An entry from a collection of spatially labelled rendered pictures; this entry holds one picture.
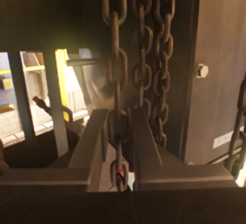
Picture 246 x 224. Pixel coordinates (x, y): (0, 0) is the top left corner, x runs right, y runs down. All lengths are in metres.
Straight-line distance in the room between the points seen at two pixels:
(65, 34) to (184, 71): 0.49
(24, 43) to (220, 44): 0.49
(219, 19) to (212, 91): 0.09
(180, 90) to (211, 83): 0.04
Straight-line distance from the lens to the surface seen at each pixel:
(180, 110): 0.24
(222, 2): 0.26
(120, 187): 0.18
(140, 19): 0.17
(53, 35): 0.63
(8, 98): 3.28
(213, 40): 0.24
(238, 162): 0.19
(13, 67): 0.94
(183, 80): 0.23
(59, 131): 0.68
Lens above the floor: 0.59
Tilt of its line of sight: 18 degrees up
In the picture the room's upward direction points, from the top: 179 degrees clockwise
